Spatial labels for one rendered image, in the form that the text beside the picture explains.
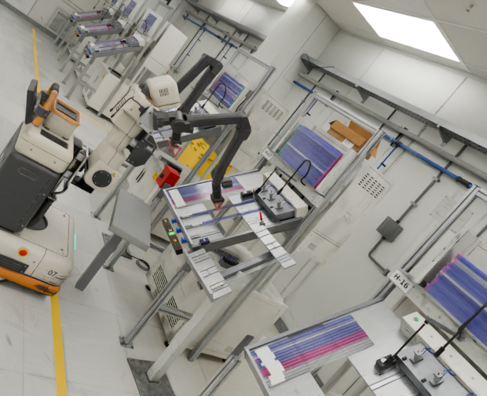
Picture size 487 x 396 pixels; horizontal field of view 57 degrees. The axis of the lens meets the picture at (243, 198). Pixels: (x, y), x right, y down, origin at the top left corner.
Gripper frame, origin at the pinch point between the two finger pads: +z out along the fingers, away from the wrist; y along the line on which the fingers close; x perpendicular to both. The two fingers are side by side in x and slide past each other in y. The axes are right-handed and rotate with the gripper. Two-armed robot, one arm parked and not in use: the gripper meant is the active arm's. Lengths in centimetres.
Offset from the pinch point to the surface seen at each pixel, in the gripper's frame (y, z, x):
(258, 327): -30, 84, -14
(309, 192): -25, -12, -52
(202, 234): -21.2, 1.0, 17.4
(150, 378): -60, 60, 65
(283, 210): -25.5, -4.5, -34.2
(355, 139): 8, -24, -106
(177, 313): -35, 42, 41
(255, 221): -21.3, 1.3, -17.0
